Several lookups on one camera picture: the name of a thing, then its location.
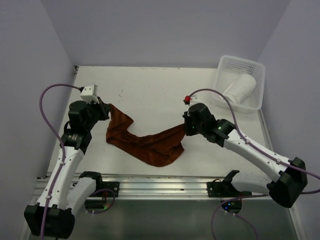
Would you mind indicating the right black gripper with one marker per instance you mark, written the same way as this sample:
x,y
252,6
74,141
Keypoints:
x,y
189,132

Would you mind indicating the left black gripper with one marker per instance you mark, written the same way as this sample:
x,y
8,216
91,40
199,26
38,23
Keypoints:
x,y
103,108

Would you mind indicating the white towel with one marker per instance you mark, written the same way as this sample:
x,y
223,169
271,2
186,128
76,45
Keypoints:
x,y
240,89

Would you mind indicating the brown towel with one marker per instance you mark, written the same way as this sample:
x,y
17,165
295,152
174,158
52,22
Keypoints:
x,y
158,150

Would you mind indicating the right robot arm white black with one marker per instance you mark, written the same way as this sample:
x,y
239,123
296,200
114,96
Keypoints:
x,y
284,179

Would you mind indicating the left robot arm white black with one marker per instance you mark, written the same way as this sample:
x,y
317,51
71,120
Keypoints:
x,y
53,214

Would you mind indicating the white plastic basket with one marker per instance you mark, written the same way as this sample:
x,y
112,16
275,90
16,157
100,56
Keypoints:
x,y
229,69

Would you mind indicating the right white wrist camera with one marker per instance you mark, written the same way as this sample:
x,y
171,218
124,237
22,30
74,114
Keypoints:
x,y
190,100

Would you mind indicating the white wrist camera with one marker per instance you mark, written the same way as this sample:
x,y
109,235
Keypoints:
x,y
190,100
89,93

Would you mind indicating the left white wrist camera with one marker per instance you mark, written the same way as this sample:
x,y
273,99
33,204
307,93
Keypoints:
x,y
89,93

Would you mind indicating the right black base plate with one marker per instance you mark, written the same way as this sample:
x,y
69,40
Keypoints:
x,y
221,189

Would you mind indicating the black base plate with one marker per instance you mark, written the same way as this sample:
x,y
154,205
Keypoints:
x,y
221,189
111,185

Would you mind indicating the aluminium mounting rail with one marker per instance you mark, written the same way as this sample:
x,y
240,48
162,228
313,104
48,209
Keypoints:
x,y
143,187

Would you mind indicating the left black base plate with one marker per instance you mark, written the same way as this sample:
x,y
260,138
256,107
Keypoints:
x,y
111,185

